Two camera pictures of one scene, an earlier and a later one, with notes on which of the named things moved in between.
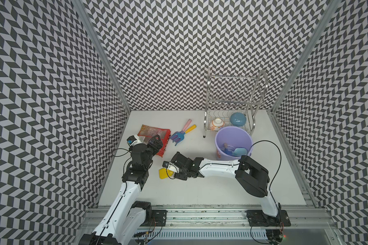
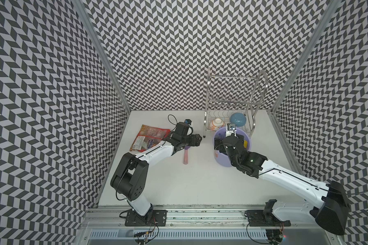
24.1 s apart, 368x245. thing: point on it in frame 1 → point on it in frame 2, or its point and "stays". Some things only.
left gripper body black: [150, 153] → [190, 141]
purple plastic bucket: [232, 142] stays
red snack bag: [146, 132] stays
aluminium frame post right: [302, 184] stays
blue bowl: [237, 119] stays
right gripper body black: [182, 175] → [221, 147]
